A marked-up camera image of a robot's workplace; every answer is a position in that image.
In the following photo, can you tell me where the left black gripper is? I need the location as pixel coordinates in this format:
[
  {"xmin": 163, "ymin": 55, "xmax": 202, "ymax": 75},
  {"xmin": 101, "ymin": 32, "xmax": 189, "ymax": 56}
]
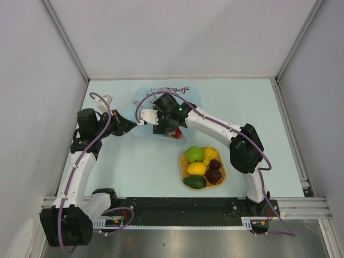
[{"xmin": 94, "ymin": 109, "xmax": 136, "ymax": 139}]

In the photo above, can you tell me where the red cherry tomato bunch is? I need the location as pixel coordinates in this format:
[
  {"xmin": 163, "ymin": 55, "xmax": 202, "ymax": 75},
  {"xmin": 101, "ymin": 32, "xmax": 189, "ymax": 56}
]
[{"xmin": 167, "ymin": 127, "xmax": 183, "ymax": 139}]

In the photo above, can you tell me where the light blue plastic bag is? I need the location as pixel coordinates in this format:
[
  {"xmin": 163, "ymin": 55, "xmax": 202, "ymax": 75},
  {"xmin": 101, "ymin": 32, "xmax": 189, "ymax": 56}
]
[{"xmin": 124, "ymin": 87, "xmax": 202, "ymax": 141}]

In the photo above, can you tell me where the green fake lime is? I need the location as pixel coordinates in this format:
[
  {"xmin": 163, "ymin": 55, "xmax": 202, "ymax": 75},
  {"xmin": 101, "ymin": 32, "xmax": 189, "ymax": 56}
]
[{"xmin": 186, "ymin": 146, "xmax": 204, "ymax": 163}]

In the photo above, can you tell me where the woven bamboo tray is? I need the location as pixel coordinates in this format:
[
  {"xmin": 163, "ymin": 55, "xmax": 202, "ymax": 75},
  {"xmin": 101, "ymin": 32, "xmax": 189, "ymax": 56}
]
[{"xmin": 179, "ymin": 146, "xmax": 226, "ymax": 190}]

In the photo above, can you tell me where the yellow fake lemon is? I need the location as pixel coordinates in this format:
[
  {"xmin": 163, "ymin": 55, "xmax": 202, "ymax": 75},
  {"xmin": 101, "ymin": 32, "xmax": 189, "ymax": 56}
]
[
  {"xmin": 187, "ymin": 162, "xmax": 207, "ymax": 176},
  {"xmin": 203, "ymin": 147, "xmax": 217, "ymax": 166}
]

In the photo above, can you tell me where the dark red fake plum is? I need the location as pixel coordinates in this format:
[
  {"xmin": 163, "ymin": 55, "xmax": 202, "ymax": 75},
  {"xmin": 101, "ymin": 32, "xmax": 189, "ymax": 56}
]
[
  {"xmin": 205, "ymin": 169, "xmax": 223, "ymax": 184},
  {"xmin": 209, "ymin": 159, "xmax": 222, "ymax": 170}
]

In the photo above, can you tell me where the dark green fake avocado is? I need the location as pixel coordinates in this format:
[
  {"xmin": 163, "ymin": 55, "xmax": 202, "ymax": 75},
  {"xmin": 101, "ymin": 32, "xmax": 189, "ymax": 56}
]
[{"xmin": 183, "ymin": 175, "xmax": 207, "ymax": 189}]

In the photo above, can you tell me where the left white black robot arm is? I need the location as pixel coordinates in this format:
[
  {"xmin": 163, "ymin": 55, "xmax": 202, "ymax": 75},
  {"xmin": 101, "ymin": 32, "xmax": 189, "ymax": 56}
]
[{"xmin": 40, "ymin": 108, "xmax": 136, "ymax": 247}]

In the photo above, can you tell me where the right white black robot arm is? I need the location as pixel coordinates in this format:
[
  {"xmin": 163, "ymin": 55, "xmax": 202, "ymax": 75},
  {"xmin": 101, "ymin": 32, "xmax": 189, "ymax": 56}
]
[{"xmin": 153, "ymin": 91, "xmax": 272, "ymax": 216}]

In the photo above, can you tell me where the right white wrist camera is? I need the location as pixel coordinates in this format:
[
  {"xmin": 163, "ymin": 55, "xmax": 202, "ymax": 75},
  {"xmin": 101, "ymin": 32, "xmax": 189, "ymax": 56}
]
[{"xmin": 139, "ymin": 109, "xmax": 159, "ymax": 125}]

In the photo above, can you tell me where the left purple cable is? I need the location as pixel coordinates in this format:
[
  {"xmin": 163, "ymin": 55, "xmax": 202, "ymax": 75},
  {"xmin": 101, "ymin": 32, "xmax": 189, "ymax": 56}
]
[{"xmin": 58, "ymin": 92, "xmax": 135, "ymax": 255}]

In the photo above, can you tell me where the purple cable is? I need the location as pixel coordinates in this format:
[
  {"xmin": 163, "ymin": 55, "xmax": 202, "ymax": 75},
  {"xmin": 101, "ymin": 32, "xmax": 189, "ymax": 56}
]
[
  {"xmin": 134, "ymin": 91, "xmax": 297, "ymax": 237},
  {"xmin": 58, "ymin": 92, "xmax": 135, "ymax": 255}
]

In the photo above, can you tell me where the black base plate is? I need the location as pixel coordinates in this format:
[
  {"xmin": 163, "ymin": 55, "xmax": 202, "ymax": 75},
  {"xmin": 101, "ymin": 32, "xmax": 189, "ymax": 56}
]
[{"xmin": 94, "ymin": 197, "xmax": 280, "ymax": 232}]

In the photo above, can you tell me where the white slotted cable duct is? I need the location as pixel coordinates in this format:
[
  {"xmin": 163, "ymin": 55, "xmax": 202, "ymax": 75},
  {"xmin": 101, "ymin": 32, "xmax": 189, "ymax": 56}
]
[{"xmin": 93, "ymin": 218, "xmax": 123, "ymax": 231}]

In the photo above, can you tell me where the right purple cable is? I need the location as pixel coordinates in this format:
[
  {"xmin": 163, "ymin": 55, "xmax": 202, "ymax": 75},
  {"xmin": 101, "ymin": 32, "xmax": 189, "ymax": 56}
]
[{"xmin": 134, "ymin": 91, "xmax": 297, "ymax": 237}]

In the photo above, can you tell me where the aluminium frame rail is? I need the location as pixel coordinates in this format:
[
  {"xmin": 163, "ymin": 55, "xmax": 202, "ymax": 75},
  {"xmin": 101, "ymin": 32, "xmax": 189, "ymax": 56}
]
[{"xmin": 39, "ymin": 196, "xmax": 330, "ymax": 218}]

